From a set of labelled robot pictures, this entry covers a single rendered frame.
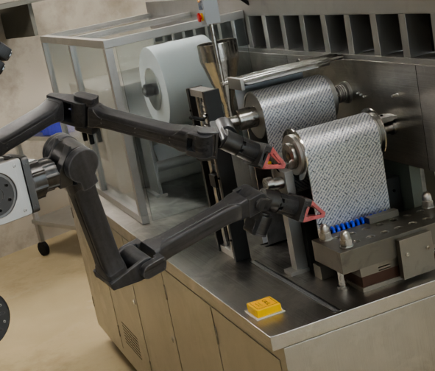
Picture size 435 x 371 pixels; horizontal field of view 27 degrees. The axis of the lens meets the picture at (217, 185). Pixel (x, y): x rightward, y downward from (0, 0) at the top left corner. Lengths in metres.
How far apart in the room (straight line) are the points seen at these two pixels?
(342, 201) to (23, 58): 4.58
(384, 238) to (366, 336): 0.26
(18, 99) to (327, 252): 4.66
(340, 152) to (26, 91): 4.56
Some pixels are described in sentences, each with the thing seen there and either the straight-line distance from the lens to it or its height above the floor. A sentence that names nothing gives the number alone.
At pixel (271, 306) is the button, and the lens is 2.43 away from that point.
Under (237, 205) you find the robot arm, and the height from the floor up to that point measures 1.20.
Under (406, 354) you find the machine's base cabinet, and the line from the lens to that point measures 2.53.
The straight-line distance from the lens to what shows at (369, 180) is 2.64.
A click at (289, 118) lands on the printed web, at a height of 1.32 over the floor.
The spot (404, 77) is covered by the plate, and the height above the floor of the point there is 1.40.
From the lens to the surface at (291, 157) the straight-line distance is 2.56.
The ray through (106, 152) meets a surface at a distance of 3.81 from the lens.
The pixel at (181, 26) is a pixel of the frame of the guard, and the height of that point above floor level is 1.59.
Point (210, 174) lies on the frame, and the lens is 2.89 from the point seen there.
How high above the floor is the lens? 1.83
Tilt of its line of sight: 14 degrees down
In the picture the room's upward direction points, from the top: 11 degrees counter-clockwise
